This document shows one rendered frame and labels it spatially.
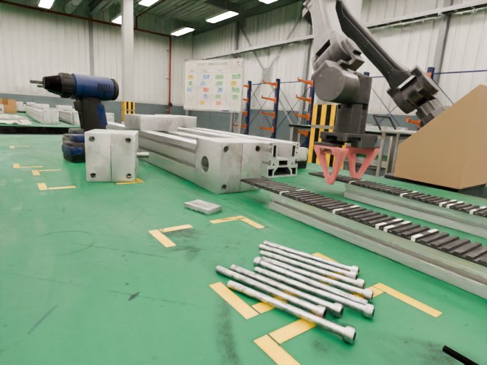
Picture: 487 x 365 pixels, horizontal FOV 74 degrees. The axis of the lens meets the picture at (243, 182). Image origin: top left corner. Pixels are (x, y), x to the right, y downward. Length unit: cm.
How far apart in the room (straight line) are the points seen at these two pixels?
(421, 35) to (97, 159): 891
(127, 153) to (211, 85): 613
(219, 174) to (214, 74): 619
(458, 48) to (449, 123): 790
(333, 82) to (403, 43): 884
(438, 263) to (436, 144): 60
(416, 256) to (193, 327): 24
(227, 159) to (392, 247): 32
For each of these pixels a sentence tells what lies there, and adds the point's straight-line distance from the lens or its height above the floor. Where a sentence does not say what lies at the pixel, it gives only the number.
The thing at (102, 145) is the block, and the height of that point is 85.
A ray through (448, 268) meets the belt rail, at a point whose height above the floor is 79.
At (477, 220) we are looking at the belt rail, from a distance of 55.
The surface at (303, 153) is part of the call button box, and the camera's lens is 96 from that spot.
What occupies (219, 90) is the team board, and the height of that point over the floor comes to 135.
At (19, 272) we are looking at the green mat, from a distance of 35.
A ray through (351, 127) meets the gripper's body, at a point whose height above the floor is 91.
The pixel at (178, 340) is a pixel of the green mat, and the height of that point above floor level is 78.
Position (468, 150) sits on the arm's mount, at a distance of 94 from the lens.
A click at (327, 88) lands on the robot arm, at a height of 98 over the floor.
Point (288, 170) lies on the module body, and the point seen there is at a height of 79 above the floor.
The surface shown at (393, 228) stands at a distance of 39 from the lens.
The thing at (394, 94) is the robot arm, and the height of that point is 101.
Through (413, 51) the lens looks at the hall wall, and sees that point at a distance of 923.
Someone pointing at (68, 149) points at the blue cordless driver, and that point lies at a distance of 92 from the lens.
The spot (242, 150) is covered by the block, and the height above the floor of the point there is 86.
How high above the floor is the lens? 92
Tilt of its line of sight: 12 degrees down
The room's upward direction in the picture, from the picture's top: 4 degrees clockwise
